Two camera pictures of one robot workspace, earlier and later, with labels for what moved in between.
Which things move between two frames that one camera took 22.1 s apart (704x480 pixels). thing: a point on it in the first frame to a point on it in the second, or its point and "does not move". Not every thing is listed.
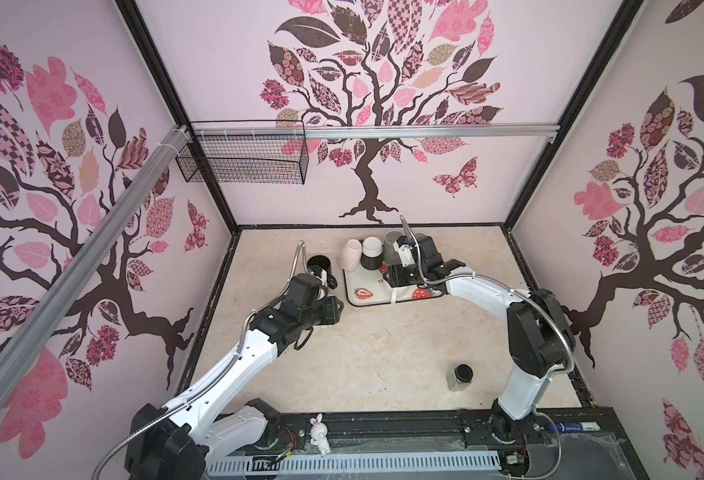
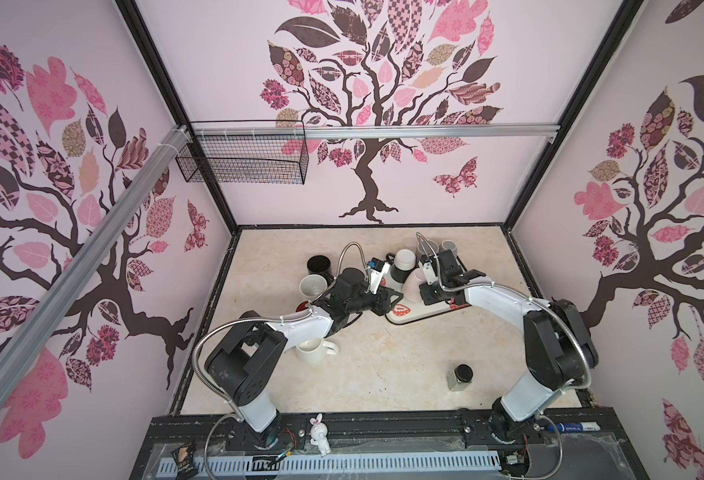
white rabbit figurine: (318, 433) does not move
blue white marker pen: (583, 426) does not move
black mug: (324, 263) does not move
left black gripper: (333, 313) to (382, 295)
